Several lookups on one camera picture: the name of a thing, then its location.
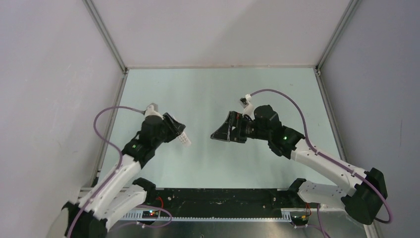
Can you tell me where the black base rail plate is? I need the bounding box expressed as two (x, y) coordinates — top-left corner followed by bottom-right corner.
(156, 188), (308, 220)

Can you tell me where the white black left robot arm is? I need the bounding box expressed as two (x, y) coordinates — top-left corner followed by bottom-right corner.
(62, 113), (190, 238)

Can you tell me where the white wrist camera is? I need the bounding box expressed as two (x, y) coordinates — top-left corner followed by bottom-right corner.
(239, 94), (255, 119)
(144, 103), (164, 119)

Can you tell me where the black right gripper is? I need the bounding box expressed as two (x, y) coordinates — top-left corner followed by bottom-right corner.
(211, 111), (270, 144)

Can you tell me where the left controller board with LEDs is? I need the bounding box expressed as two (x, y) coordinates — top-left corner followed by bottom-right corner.
(141, 210), (160, 219)

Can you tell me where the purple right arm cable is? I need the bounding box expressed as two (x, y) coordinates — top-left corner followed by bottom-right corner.
(249, 89), (394, 238)

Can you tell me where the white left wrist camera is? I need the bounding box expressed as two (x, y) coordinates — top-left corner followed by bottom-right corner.
(144, 103), (164, 119)

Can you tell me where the right controller board with wires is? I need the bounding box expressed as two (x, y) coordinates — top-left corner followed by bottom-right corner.
(290, 215), (310, 229)

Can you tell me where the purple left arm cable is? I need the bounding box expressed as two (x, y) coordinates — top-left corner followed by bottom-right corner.
(65, 106), (173, 238)

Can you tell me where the white remote control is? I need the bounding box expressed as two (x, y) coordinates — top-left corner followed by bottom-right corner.
(177, 132), (192, 147)

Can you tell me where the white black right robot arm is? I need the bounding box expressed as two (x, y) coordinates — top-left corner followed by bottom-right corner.
(210, 105), (388, 225)

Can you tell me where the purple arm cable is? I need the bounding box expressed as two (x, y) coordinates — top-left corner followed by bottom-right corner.
(65, 106), (173, 238)
(249, 89), (394, 238)

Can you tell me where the aluminium frame post right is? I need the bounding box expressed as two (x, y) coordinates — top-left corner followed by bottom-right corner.
(315, 0), (363, 72)

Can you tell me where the aluminium frame post left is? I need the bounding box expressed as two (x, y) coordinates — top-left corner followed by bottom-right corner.
(82, 0), (128, 74)

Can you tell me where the aluminium frame post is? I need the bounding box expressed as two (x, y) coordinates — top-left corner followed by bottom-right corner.
(315, 0), (363, 72)
(82, 0), (128, 74)

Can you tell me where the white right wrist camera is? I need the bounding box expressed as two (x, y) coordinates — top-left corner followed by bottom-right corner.
(239, 94), (255, 119)

